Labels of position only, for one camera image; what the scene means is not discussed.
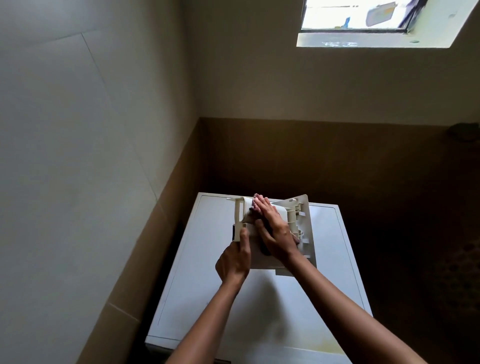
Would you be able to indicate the person's right hand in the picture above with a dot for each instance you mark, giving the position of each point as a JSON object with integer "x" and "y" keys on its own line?
{"x": 279, "y": 238}

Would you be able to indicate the grey hanging cloth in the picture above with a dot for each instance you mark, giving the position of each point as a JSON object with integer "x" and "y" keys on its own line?
{"x": 380, "y": 14}

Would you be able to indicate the window with dark frame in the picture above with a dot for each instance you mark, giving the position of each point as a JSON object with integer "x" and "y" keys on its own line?
{"x": 375, "y": 22}

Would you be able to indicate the person's left hand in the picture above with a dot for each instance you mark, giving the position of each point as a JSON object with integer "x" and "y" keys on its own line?
{"x": 232, "y": 264}

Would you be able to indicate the white plastic drawer housing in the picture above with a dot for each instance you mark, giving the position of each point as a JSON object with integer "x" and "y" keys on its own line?
{"x": 304, "y": 228}

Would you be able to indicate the person's right thumb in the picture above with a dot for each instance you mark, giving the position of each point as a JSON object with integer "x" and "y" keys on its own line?
{"x": 263, "y": 234}

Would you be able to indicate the person's right forearm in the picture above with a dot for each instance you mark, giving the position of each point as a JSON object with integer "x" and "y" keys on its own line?
{"x": 345, "y": 318}

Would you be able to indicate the white washing machine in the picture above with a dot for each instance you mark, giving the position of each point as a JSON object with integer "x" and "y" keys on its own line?
{"x": 262, "y": 311}

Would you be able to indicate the person's left forearm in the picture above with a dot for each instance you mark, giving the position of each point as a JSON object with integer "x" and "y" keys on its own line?
{"x": 210, "y": 326}

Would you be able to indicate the person's left thumb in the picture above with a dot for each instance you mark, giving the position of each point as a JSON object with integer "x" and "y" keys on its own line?
{"x": 245, "y": 242}

